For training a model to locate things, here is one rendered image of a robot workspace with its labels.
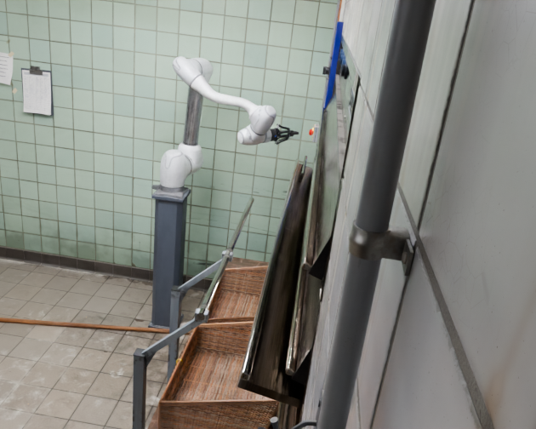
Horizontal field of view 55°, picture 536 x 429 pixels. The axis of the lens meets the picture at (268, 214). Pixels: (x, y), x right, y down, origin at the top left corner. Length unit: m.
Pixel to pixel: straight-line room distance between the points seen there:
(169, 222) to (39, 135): 1.38
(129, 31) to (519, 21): 3.72
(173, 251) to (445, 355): 3.30
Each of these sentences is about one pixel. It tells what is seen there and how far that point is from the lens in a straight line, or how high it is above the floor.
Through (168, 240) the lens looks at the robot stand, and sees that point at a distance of 3.45.
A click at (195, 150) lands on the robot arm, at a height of 1.26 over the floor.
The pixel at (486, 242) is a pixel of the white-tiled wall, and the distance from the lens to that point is 0.17.
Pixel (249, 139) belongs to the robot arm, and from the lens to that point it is 3.03.
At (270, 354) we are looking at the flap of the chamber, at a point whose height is 1.41.
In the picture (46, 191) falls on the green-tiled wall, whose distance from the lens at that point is 4.42.
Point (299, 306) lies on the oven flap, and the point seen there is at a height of 1.47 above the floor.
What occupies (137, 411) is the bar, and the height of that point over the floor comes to 0.69.
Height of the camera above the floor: 2.19
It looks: 22 degrees down
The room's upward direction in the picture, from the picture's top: 7 degrees clockwise
